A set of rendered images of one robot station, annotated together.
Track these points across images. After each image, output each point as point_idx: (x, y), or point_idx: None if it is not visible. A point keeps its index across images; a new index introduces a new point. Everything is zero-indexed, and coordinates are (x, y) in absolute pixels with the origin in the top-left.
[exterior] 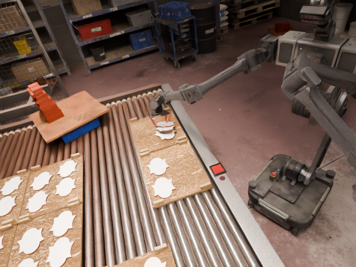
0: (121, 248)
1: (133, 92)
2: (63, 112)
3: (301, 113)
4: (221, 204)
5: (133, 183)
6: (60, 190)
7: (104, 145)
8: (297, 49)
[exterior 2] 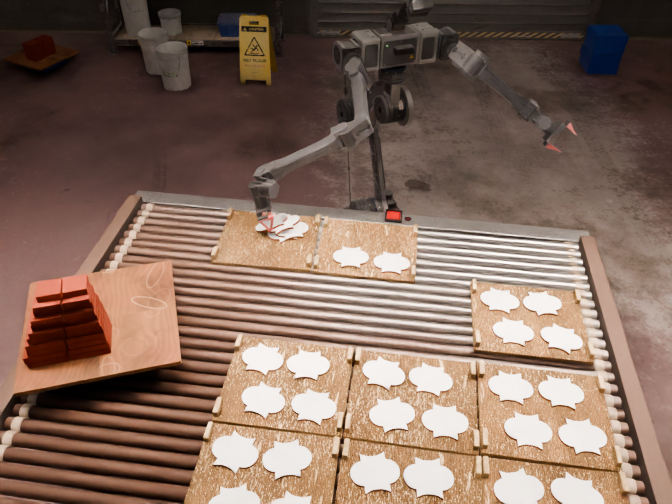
0: (451, 324)
1: (117, 232)
2: None
3: (395, 117)
4: (442, 232)
5: None
6: (312, 371)
7: None
8: (384, 47)
